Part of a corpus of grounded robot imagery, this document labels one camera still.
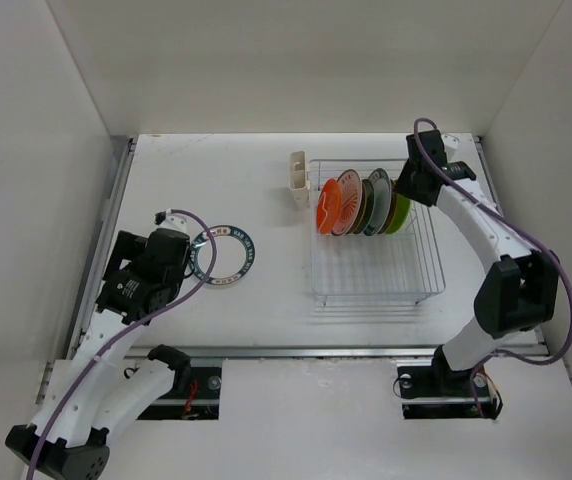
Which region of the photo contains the yellow brown patterned plate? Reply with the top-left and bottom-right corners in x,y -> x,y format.
378,184 -> 397,234

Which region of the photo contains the orange plate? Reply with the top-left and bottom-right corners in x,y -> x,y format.
316,178 -> 342,235

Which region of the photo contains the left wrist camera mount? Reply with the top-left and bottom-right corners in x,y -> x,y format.
154,210 -> 189,238

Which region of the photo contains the white plate teal rim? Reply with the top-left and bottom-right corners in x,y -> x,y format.
189,224 -> 256,287

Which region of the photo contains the olive brown plate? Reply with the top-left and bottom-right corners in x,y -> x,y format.
348,180 -> 367,234

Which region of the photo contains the lime green plate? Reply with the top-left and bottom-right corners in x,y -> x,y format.
385,194 -> 411,234

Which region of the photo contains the beige cutlery holder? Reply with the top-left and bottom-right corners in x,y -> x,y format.
288,151 -> 310,208

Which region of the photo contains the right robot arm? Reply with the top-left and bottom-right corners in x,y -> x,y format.
397,130 -> 559,394

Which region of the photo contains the white wire dish rack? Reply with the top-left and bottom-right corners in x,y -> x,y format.
310,159 -> 445,312

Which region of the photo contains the dark green plate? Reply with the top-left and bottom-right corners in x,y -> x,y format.
353,179 -> 374,234

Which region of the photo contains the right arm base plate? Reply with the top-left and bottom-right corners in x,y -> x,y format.
393,362 -> 504,420

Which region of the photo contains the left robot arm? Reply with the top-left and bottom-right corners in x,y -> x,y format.
5,228 -> 191,479

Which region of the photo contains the white plate red pattern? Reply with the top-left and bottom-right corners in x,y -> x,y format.
331,169 -> 363,236

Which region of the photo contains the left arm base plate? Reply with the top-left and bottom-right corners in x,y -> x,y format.
138,358 -> 223,421

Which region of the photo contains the white plate grey rim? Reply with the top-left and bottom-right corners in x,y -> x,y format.
363,168 -> 392,236

